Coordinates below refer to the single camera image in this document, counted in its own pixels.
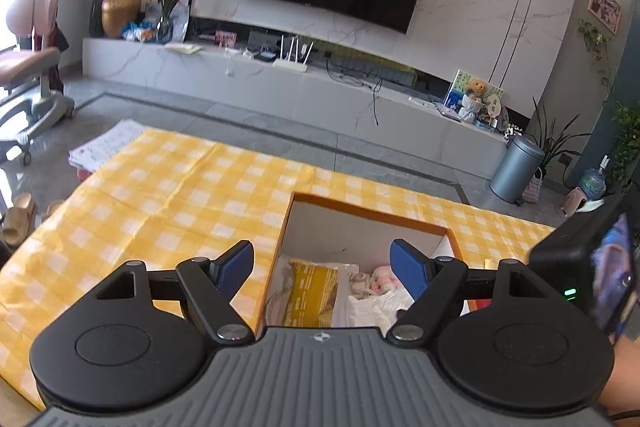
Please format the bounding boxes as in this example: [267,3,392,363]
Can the black picture frame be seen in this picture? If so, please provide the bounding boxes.
[165,0,195,42]

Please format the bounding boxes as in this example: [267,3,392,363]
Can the black cable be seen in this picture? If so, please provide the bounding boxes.
[325,57,386,126]

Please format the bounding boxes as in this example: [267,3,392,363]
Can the gold vase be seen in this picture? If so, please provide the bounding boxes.
[101,0,140,40]

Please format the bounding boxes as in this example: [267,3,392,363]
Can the white router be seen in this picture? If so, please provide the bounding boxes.
[272,34,316,72]

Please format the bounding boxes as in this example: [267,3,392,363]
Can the pink desk chair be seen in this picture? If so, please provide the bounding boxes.
[0,0,77,165]

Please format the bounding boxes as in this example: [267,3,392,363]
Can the pink plastic stool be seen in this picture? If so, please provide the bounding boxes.
[562,187,591,218]

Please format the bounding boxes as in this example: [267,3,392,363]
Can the stack of printed papers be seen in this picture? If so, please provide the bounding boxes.
[67,118,146,172]

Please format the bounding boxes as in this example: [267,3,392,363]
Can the leafy pothos plant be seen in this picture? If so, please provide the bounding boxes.
[607,102,640,188]

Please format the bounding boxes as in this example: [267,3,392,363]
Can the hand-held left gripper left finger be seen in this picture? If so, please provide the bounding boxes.
[92,240,256,347]

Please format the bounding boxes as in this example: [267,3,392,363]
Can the grey trash can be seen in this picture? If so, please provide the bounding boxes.
[489,133,546,202]

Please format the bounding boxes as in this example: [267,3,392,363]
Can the floor plant in woven pot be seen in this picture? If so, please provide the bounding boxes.
[520,96,593,202]

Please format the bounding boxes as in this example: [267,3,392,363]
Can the white marble TV cabinet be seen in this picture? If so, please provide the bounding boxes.
[81,32,508,180]

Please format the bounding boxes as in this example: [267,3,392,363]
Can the hanging vine plant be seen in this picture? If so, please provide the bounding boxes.
[577,19,618,92]

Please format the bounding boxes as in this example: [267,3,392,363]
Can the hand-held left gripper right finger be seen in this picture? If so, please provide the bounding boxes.
[386,238,551,347]

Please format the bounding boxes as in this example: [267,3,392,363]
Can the yellow checkered tablecloth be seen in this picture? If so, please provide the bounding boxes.
[0,127,558,410]

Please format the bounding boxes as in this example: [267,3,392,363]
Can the yellow packet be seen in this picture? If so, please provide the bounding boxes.
[280,258,341,330]

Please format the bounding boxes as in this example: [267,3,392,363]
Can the blue water bottle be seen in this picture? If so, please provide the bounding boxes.
[577,155,611,202]

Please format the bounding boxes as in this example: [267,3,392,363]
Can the pink white plush toy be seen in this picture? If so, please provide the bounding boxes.
[348,264,401,298]

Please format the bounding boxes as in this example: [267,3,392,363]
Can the teddy bear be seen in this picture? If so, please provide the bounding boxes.
[460,77,488,124]

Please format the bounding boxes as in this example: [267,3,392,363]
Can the framed wall picture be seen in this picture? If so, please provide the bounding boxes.
[587,0,623,36]

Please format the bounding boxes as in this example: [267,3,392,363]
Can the orange cardboard box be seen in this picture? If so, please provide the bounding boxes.
[255,192,473,340]

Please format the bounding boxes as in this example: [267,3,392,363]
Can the white decorative ornament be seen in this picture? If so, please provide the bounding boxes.
[480,94,503,130]

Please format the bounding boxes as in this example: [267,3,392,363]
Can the person's right forearm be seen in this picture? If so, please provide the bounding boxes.
[597,339,640,413]

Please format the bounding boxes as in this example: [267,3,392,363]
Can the blue snack bag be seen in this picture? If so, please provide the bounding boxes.
[122,21,157,44]

